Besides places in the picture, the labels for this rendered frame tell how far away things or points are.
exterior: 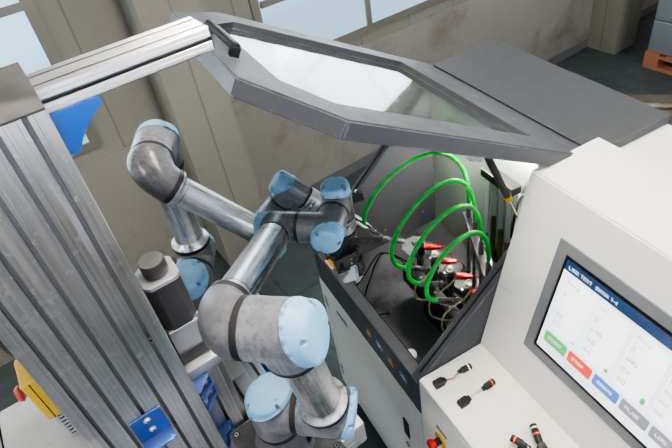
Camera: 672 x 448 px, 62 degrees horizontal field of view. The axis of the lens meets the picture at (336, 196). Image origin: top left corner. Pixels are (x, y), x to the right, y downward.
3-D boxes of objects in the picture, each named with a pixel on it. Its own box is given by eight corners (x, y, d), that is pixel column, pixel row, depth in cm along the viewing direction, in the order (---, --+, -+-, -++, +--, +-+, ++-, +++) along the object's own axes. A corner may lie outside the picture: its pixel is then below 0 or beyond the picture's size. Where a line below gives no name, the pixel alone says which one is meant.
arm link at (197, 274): (177, 321, 166) (162, 291, 157) (182, 288, 176) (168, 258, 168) (216, 314, 166) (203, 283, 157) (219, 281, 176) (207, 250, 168)
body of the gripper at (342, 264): (326, 260, 154) (319, 229, 147) (352, 247, 157) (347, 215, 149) (339, 277, 149) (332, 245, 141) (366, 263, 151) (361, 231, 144)
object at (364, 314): (323, 282, 217) (316, 253, 207) (332, 277, 218) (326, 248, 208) (413, 404, 172) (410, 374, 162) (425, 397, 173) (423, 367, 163)
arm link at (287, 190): (267, 182, 168) (283, 163, 164) (297, 200, 172) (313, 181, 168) (265, 197, 161) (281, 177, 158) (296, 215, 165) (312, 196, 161)
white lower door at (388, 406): (343, 379, 260) (320, 280, 218) (347, 377, 261) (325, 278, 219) (423, 503, 213) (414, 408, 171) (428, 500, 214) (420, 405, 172)
